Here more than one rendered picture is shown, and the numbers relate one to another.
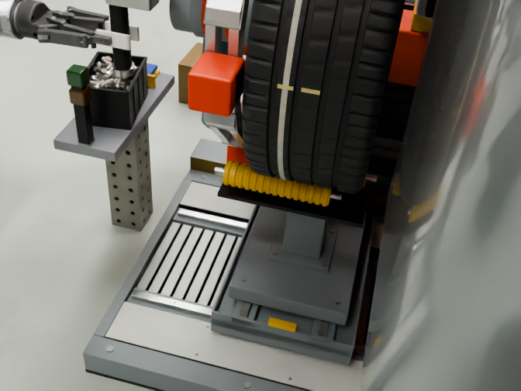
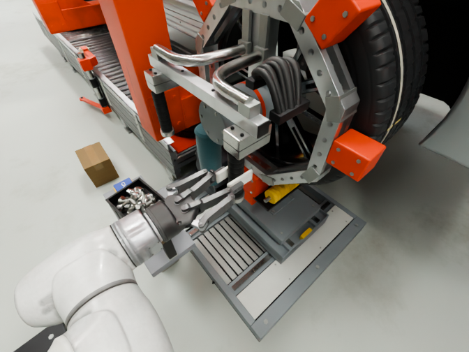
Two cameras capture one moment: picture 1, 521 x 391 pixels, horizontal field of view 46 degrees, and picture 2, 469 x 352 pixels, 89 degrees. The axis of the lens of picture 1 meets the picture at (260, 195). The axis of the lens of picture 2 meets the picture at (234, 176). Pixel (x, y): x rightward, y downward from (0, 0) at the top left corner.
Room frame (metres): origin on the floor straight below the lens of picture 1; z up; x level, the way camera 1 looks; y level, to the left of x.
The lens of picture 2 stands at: (0.90, 0.59, 1.23)
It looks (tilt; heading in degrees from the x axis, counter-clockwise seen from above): 48 degrees down; 309
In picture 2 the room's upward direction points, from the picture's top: straight up
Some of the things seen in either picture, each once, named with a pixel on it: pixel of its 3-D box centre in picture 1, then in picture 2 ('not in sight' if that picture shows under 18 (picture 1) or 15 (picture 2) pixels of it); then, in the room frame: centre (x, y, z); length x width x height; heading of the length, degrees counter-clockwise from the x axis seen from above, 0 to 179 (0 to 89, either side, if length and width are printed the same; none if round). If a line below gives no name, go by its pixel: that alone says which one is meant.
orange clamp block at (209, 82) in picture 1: (215, 83); (354, 154); (0.94, 0.09, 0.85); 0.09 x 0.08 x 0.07; 169
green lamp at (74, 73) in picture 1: (77, 75); not in sight; (1.28, 0.45, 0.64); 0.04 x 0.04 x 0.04; 79
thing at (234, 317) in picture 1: (299, 268); (269, 207); (1.22, -0.13, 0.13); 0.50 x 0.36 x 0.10; 169
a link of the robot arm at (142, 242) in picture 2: (12, 15); (139, 235); (1.17, 0.53, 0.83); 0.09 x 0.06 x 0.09; 169
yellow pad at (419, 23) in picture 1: (438, 16); not in sight; (1.68, -0.45, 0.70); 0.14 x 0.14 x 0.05; 79
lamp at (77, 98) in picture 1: (80, 94); not in sight; (1.28, 0.45, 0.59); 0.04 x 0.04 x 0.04; 79
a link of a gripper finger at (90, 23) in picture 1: (81, 23); (196, 190); (1.16, 0.39, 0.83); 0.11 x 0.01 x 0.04; 90
